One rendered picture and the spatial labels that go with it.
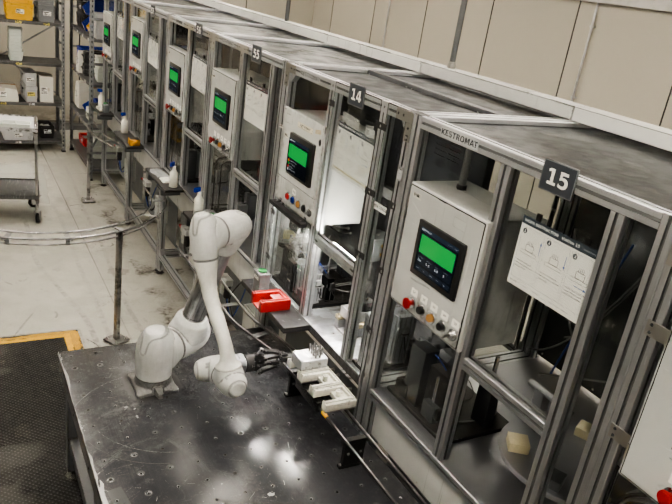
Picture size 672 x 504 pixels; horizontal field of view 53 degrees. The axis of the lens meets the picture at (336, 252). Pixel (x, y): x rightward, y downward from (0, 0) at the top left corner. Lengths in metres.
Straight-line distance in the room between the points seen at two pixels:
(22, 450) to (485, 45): 5.86
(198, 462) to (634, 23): 5.07
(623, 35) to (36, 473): 5.42
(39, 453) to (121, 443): 1.12
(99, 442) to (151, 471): 0.26
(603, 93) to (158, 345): 4.72
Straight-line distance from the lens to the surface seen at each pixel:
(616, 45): 6.52
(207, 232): 2.65
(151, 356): 2.97
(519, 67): 7.27
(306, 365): 2.91
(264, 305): 3.26
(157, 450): 2.77
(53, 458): 3.84
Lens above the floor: 2.42
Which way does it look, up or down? 21 degrees down
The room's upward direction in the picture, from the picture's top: 9 degrees clockwise
